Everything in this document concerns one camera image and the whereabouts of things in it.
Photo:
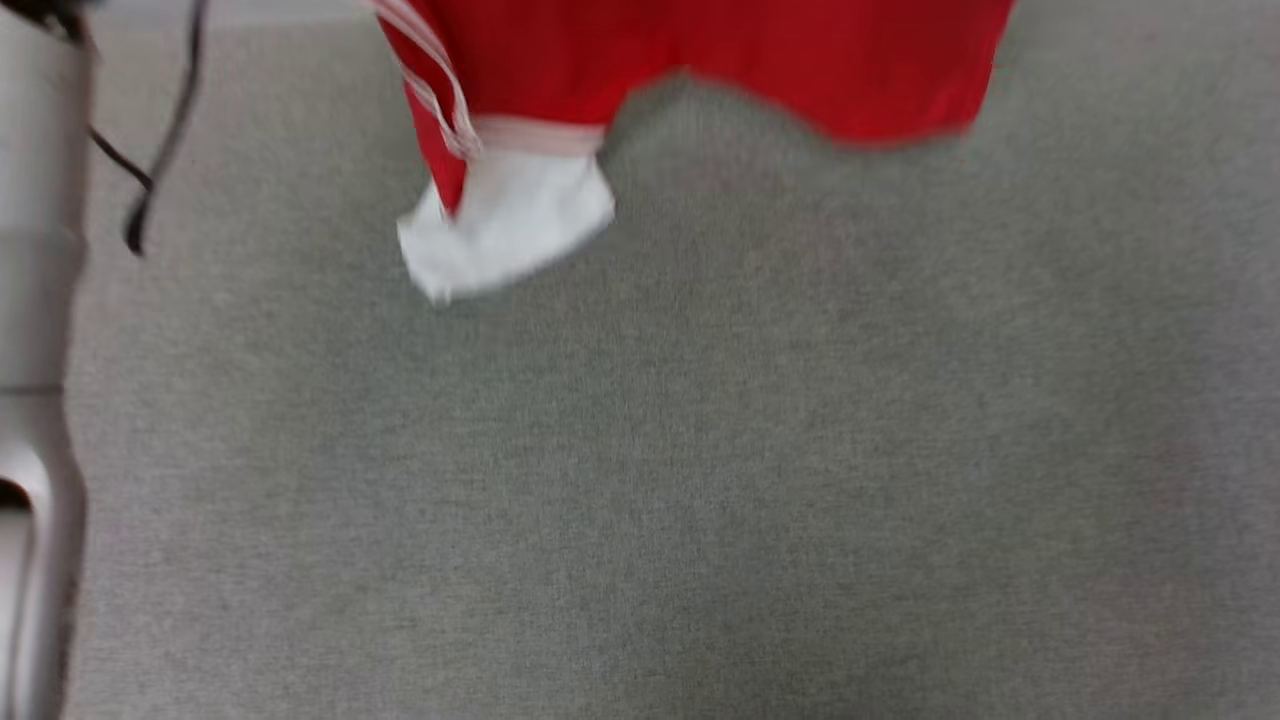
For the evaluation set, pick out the red garment with white trim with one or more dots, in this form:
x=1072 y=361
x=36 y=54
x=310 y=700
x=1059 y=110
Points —
x=720 y=55

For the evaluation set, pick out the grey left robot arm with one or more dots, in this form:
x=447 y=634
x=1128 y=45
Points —
x=35 y=250

